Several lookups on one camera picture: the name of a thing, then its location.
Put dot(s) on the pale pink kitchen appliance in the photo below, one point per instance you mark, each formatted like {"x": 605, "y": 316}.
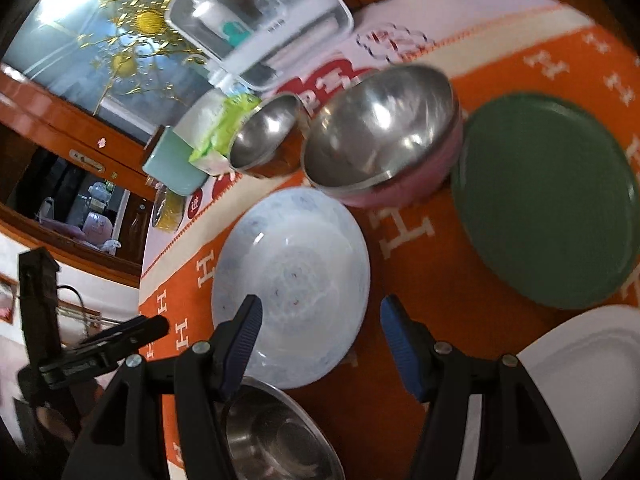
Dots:
{"x": 97, "y": 226}

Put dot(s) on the large steel bowl pink outside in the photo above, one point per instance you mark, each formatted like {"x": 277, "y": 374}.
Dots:
{"x": 380, "y": 125}

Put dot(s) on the white plate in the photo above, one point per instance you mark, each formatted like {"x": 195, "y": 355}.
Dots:
{"x": 595, "y": 360}

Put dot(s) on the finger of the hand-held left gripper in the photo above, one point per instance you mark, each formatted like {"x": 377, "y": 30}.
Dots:
{"x": 140, "y": 332}

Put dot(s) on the teal canister brown lid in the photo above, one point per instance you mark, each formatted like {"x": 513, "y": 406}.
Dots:
{"x": 172, "y": 165}

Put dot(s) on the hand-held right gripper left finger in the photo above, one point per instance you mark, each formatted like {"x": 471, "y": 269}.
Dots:
{"x": 245, "y": 342}

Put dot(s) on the white storage box clear lid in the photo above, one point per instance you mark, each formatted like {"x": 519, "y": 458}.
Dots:
{"x": 260, "y": 20}

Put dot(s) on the orange patterned tablecloth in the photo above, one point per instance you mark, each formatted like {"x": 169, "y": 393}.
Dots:
{"x": 450, "y": 322}

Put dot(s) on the white patterned glass dish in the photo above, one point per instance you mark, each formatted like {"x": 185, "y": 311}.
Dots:
{"x": 295, "y": 270}

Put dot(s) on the black stand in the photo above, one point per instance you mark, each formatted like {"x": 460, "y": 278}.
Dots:
{"x": 37, "y": 300}

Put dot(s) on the yellow tin can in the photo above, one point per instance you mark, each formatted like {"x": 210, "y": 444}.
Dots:
{"x": 167, "y": 212}

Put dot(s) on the wooden sliding glass door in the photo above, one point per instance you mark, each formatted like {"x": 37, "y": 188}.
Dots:
{"x": 65, "y": 35}

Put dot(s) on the green tissue pack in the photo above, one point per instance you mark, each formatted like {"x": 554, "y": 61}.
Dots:
{"x": 220, "y": 130}

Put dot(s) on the wooden wall frame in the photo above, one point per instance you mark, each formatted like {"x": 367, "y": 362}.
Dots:
{"x": 6, "y": 300}

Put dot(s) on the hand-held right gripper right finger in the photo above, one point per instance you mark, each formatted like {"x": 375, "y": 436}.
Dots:
{"x": 398, "y": 347}

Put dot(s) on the green plate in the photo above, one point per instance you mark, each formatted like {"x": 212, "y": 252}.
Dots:
{"x": 545, "y": 200}

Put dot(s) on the small steel bowl orange outside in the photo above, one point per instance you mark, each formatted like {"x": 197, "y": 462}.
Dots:
{"x": 265, "y": 130}

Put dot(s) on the plain steel bowl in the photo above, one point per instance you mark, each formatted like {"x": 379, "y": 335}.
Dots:
{"x": 280, "y": 440}

